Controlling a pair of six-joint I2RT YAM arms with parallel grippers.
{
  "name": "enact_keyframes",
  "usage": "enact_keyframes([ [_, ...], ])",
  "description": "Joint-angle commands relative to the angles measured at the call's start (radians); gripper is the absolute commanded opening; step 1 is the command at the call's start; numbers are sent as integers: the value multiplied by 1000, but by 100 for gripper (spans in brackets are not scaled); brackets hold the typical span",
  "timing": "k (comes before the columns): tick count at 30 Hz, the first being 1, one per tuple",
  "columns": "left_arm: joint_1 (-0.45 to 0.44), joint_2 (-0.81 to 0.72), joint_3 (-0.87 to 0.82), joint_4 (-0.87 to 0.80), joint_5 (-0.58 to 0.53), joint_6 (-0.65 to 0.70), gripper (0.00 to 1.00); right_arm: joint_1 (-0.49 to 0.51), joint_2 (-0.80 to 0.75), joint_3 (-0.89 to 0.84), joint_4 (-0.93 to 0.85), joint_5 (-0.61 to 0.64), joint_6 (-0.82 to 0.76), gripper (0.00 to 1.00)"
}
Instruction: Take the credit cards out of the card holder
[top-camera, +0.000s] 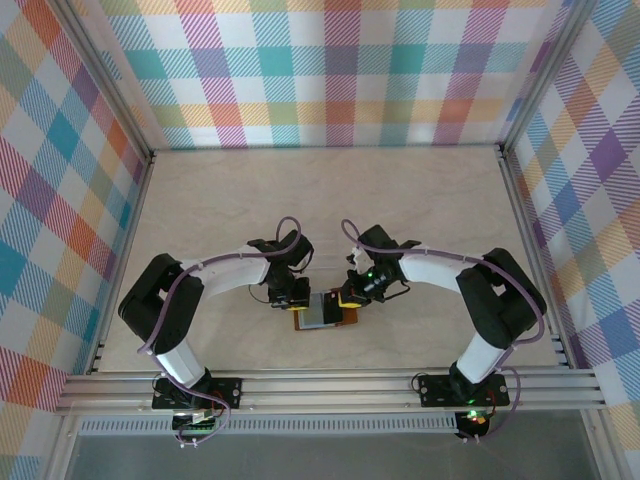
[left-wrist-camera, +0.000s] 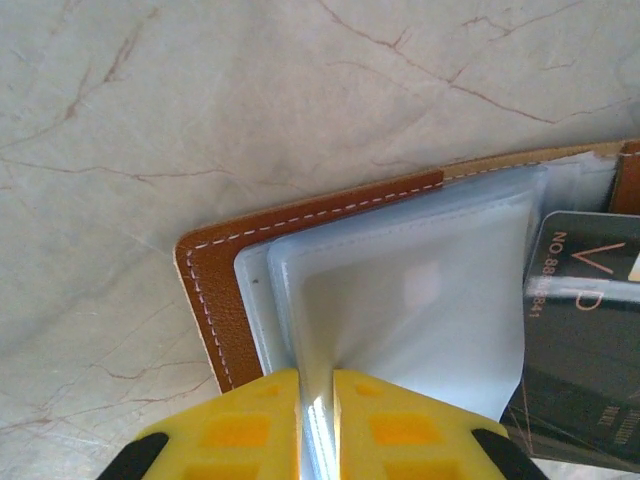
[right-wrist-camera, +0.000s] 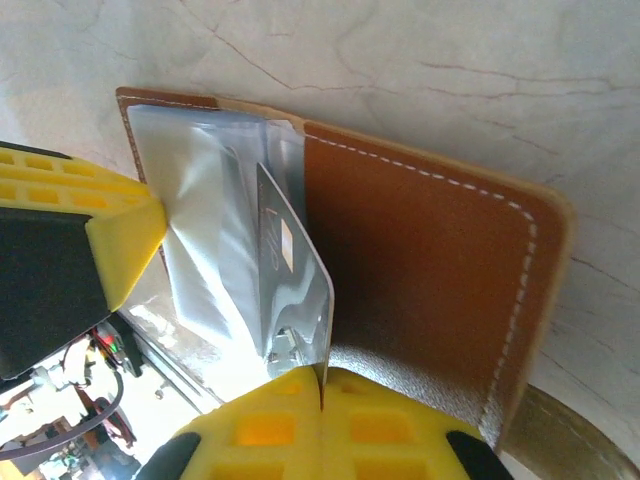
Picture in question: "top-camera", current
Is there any brown leather card holder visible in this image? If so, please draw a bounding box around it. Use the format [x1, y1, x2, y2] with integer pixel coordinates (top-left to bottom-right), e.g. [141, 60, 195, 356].
[292, 292, 361, 333]

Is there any black card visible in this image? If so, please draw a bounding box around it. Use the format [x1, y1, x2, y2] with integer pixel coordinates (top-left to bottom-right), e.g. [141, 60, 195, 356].
[323, 293, 344, 325]

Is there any wide aluminium rail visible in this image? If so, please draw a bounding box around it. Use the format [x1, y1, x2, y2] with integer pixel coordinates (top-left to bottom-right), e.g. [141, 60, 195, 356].
[54, 367, 609, 416]

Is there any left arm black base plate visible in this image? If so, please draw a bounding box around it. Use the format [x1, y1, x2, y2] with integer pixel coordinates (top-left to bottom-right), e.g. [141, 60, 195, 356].
[152, 377, 244, 410]

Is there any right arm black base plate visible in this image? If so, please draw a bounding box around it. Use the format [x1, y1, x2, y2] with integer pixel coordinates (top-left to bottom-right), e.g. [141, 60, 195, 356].
[417, 373, 510, 407]

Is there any grey slotted cable duct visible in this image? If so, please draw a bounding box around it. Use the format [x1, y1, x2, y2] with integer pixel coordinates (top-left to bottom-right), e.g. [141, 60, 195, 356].
[77, 413, 461, 435]

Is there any aluminium side rail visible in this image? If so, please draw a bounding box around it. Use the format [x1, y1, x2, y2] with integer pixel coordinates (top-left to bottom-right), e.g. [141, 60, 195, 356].
[497, 143, 574, 371]
[84, 152, 157, 376]

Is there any aluminium frame leg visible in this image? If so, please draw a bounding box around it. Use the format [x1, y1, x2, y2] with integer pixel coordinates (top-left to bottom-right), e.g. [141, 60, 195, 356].
[582, 409, 621, 480]
[44, 414, 84, 480]

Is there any aluminium frame post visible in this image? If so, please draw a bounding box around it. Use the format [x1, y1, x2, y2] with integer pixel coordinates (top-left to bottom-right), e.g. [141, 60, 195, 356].
[499, 0, 591, 151]
[52, 0, 156, 164]

